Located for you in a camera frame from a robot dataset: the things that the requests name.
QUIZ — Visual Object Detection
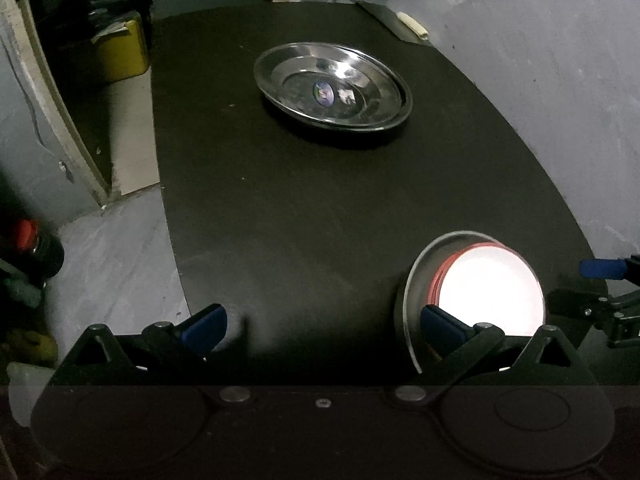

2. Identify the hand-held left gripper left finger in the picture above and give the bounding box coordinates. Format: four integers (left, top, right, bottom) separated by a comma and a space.
37, 302, 252, 406

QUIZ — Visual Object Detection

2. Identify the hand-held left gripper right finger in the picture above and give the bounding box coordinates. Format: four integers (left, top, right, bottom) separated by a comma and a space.
382, 304, 603, 406

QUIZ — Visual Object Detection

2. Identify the white ceramic bowl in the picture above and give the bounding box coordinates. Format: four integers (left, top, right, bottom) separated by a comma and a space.
431, 242, 503, 307
437, 242, 546, 337

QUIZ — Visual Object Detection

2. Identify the plain steel plate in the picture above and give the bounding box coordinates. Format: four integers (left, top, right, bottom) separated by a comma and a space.
265, 100, 412, 133

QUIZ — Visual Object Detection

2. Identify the cream door frame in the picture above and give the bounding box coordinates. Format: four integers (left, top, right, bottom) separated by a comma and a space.
0, 0, 113, 207

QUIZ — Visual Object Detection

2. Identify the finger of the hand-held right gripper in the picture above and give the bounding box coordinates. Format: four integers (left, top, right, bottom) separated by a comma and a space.
579, 255, 640, 282
545, 287, 640, 350

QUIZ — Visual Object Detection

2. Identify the black bottle with red cap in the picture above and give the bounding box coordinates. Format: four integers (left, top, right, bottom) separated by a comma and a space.
10, 217, 66, 279

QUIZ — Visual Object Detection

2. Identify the yellow container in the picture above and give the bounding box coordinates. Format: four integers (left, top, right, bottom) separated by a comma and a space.
75, 10, 151, 83

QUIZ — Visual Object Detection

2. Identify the steel plate with sticker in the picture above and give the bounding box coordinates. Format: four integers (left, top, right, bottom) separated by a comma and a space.
253, 43, 413, 132

